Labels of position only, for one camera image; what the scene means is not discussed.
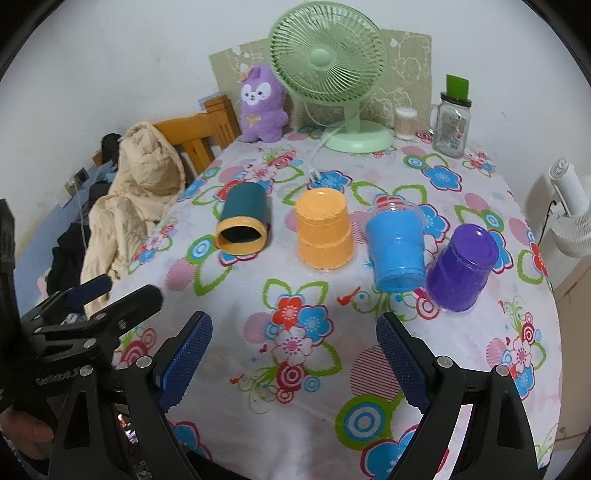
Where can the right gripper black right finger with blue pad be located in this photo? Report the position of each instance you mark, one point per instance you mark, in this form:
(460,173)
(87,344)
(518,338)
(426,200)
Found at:
(498,443)

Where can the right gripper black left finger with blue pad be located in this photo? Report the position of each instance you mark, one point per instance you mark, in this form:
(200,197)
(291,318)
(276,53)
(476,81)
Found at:
(154,384)

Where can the orange plastic cup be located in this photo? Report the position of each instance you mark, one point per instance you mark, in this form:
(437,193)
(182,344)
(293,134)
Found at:
(324,231)

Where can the purple plastic cup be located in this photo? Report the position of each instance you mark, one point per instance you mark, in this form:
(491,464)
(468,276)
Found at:
(461,271)

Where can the teal cup yellow rim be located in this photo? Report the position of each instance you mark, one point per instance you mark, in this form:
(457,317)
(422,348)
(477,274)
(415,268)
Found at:
(242,227)

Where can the blue plastic cup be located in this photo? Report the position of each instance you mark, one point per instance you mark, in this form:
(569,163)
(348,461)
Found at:
(395,235)

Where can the person's hand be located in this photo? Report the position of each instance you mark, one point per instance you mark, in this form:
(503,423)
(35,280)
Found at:
(26,433)

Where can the dark clothes pile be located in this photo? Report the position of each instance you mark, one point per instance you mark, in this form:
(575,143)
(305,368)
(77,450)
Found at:
(68,254)

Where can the beige cabinet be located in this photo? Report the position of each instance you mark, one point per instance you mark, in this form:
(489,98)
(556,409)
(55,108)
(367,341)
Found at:
(573,303)

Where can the floral tablecloth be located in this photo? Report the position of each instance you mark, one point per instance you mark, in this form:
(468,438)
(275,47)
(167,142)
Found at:
(294,384)

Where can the beige padded jacket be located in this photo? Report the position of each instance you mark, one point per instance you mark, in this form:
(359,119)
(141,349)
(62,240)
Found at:
(121,221)

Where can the white floor fan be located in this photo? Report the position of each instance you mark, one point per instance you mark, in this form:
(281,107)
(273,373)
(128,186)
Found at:
(568,216)

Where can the wooden chair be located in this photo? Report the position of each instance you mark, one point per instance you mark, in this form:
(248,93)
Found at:
(178,149)

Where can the purple plush toy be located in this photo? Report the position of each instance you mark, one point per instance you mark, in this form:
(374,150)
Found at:
(262,116)

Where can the glass mason jar mug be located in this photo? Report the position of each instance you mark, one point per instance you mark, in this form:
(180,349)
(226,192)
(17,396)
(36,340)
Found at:
(449,123)

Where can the clear toothpick container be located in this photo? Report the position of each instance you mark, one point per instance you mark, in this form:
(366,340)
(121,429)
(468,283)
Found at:
(405,122)

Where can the green card in jar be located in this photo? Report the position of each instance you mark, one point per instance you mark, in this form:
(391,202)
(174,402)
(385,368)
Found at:
(457,87)

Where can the green desk fan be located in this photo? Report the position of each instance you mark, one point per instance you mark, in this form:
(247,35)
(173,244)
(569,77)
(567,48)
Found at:
(333,55)

